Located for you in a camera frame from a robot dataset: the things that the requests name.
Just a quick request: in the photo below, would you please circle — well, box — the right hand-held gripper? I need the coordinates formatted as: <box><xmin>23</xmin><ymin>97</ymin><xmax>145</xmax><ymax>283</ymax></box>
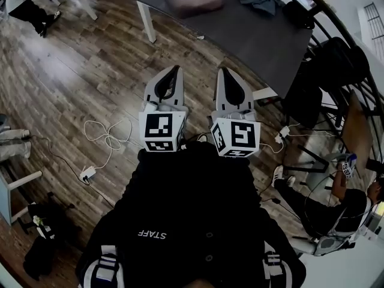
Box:
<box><xmin>209</xmin><ymin>67</ymin><xmax>262</xmax><ymax>158</ymax></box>

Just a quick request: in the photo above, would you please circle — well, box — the white cable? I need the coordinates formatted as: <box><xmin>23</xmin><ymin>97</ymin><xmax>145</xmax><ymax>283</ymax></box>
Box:
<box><xmin>83</xmin><ymin>118</ymin><xmax>145</xmax><ymax>171</ymax></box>

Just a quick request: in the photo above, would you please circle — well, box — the white power strip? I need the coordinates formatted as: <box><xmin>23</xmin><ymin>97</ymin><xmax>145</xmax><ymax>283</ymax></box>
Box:
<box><xmin>79</xmin><ymin>166</ymin><xmax>97</xmax><ymax>182</ymax></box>

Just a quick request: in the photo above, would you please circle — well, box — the black bag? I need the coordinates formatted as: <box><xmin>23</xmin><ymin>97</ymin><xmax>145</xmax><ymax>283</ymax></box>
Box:
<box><xmin>22</xmin><ymin>192</ymin><xmax>82</xmax><ymax>281</ymax></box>

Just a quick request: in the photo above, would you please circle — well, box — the white power adapter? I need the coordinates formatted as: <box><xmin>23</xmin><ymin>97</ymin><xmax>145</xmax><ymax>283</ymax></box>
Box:
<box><xmin>274</xmin><ymin>125</ymin><xmax>291</xmax><ymax>145</ymax></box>

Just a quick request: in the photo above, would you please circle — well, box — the brown wooden board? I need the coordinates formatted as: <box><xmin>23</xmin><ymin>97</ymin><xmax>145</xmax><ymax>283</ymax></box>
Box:
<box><xmin>341</xmin><ymin>89</ymin><xmax>370</xmax><ymax>175</ymax></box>

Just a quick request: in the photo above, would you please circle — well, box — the black cloth bundle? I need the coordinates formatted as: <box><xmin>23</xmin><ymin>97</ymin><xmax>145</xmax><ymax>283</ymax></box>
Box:
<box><xmin>281</xmin><ymin>1</ymin><xmax>316</xmax><ymax>30</ymax></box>

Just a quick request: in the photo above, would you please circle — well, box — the black curved railing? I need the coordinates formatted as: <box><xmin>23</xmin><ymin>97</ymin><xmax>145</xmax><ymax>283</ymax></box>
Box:
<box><xmin>263</xmin><ymin>0</ymin><xmax>384</xmax><ymax>164</ymax></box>

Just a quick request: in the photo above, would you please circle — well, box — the translucent pink laundry basket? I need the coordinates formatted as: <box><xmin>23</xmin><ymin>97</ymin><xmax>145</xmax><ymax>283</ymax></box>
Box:
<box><xmin>163</xmin><ymin>0</ymin><xmax>224</xmax><ymax>20</ymax></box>

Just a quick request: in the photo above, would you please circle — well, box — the black chair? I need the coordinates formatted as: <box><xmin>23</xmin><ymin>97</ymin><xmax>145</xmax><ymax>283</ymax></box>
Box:
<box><xmin>284</xmin><ymin>36</ymin><xmax>370</xmax><ymax>129</ymax></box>

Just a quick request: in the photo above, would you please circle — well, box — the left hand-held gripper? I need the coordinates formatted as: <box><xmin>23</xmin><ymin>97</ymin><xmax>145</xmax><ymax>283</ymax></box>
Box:
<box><xmin>139</xmin><ymin>65</ymin><xmax>190</xmax><ymax>153</ymax></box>

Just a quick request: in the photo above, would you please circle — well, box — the white side table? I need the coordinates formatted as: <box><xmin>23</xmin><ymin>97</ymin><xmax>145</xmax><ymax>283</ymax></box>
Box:
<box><xmin>0</xmin><ymin>160</ymin><xmax>43</xmax><ymax>226</ymax></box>

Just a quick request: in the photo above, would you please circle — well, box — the person's black jacket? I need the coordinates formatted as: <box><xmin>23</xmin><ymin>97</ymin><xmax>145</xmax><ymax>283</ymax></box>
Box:
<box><xmin>74</xmin><ymin>141</ymin><xmax>307</xmax><ymax>288</ymax></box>

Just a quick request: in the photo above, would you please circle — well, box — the grey table with white legs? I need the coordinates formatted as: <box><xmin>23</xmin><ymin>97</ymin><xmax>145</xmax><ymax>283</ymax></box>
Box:
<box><xmin>131</xmin><ymin>0</ymin><xmax>314</xmax><ymax>101</ymax></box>

